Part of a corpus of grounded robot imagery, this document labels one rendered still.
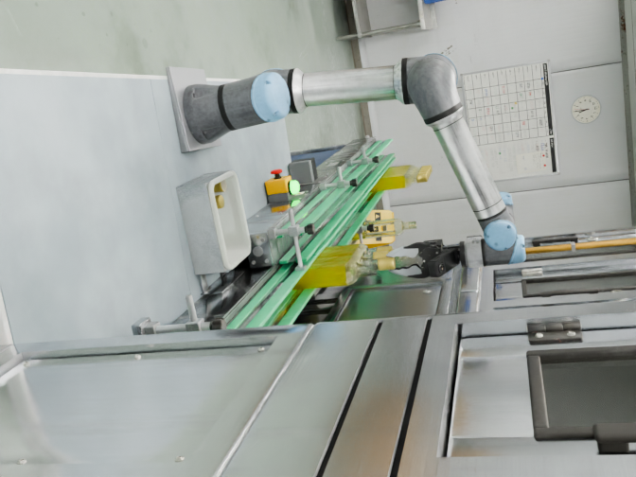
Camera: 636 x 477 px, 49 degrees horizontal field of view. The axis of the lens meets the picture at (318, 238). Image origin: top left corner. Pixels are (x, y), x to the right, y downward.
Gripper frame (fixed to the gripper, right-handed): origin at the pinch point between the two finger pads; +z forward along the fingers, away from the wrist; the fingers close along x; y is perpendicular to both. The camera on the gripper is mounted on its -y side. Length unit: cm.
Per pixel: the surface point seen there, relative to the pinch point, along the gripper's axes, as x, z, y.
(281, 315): -3.9, 25.3, -24.4
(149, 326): 15, 31, -77
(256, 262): 7.4, 34.0, -12.8
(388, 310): -12.8, 2.3, -2.7
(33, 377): 20, 32, -107
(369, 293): -12.5, 10.3, 12.3
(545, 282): -16.9, -40.4, 22.5
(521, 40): 51, -59, 585
